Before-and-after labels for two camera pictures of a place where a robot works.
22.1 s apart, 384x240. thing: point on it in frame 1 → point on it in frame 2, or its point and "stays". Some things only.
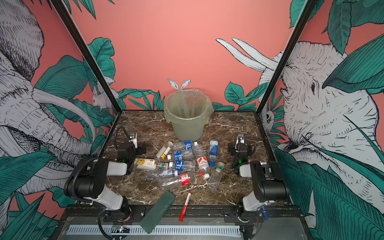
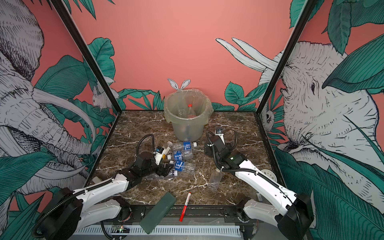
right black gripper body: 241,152 → 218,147
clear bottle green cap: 215,178 stays
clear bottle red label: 186,181 → 191,114
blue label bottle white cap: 184,166 stays
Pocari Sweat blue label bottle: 181,155 stays
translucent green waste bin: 188,110 stays
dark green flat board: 157,211 stays
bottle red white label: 203,165 → 182,113
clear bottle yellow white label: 162,154 stays
